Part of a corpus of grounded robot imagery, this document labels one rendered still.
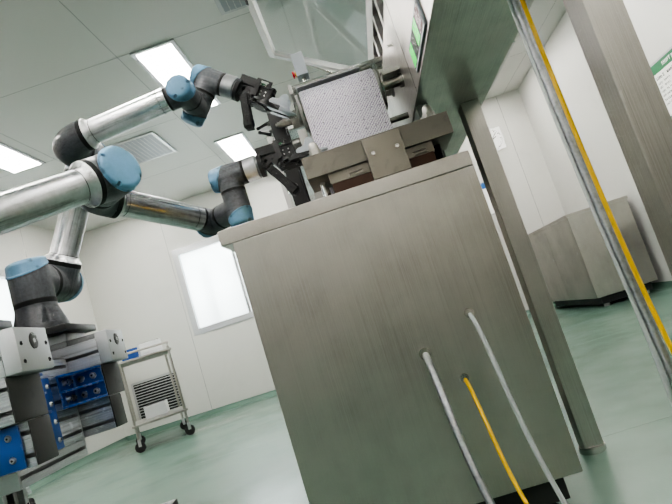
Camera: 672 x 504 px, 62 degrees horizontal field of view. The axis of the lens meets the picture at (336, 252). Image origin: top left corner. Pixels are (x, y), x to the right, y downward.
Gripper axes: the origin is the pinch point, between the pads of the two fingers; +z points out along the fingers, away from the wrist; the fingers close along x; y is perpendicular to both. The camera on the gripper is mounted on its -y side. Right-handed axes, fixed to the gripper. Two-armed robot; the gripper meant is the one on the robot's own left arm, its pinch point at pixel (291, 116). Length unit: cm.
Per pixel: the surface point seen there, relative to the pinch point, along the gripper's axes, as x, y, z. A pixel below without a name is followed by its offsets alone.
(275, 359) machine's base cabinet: -34, -67, 29
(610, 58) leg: -85, 2, 67
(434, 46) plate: -43, 16, 38
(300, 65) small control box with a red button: 50, 35, -19
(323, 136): -8.2, -4.7, 13.8
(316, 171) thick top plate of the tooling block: -27.9, -19.3, 19.8
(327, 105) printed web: -8.2, 4.7, 11.4
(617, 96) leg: -84, -3, 70
